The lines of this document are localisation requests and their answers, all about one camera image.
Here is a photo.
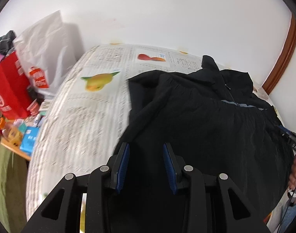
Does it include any black plaid cloth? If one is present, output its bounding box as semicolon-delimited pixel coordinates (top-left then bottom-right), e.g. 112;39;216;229
0;30;16;57

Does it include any person's right hand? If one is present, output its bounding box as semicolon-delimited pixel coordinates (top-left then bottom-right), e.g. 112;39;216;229
288;155;296;190

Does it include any red paper shopping bag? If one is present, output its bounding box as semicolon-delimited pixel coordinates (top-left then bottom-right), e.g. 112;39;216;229
0;52;33;120

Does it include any wooden bedside table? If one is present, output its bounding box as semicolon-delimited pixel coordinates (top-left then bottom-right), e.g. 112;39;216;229
0;138;31;162

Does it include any blue tissue pack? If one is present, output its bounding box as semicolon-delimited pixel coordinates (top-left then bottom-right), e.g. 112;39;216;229
20;127;39;156

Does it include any orange cap drink bottle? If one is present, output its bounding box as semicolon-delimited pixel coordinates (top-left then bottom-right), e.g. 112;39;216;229
0;118;23;146

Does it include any green cloth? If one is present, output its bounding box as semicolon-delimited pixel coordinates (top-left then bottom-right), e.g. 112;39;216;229
0;137;28;232

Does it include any brown wooden door frame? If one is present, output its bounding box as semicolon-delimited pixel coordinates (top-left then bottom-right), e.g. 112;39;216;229
262;14;296;95

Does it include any black white blue jacket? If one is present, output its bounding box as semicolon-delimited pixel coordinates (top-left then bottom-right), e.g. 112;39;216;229
104;56;293;232

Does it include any white Miniso plastic bag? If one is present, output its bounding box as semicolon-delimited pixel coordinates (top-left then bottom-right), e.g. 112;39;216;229
13;10;84;99

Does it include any fruit print bed sheet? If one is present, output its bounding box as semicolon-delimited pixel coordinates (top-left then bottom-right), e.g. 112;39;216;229
25;43;268;233

